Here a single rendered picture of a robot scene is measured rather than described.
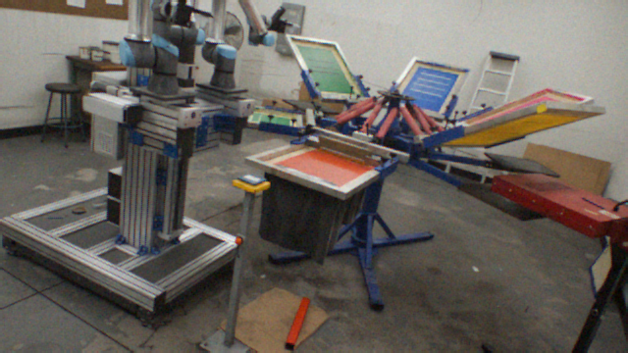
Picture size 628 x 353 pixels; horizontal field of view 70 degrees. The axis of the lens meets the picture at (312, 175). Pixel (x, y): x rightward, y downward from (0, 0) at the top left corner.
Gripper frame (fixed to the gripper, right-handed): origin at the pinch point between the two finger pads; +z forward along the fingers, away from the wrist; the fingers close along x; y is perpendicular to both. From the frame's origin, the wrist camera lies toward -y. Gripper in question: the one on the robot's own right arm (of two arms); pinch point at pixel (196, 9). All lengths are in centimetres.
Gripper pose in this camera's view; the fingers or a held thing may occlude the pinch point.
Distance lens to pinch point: 177.6
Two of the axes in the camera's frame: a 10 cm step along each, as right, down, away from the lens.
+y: -2.8, 9.3, 2.3
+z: 6.2, 3.6, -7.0
